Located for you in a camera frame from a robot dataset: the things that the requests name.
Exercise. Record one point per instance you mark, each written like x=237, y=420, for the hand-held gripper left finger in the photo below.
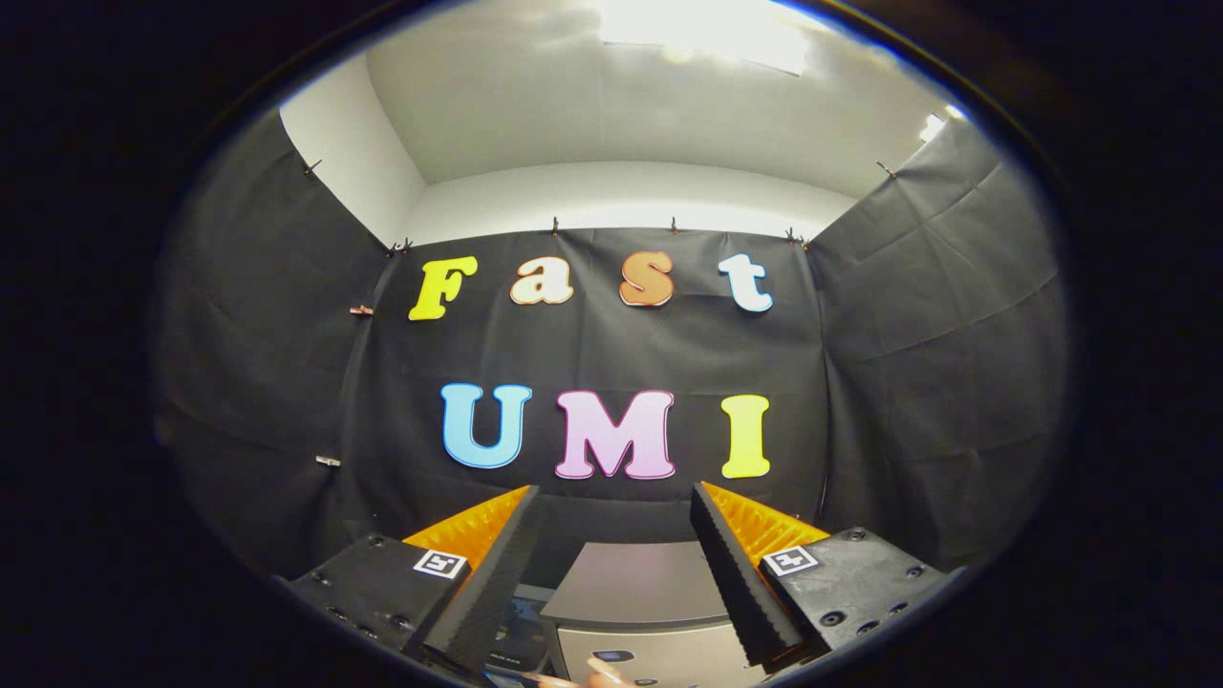
x=478, y=592

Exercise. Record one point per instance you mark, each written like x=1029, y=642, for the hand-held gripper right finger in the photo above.
x=740, y=592

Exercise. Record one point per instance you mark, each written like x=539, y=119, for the large ceiling light panel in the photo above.
x=707, y=33

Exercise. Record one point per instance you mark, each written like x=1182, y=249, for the small ceiling light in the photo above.
x=933, y=126

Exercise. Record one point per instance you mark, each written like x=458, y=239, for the black backdrop cloth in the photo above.
x=611, y=354

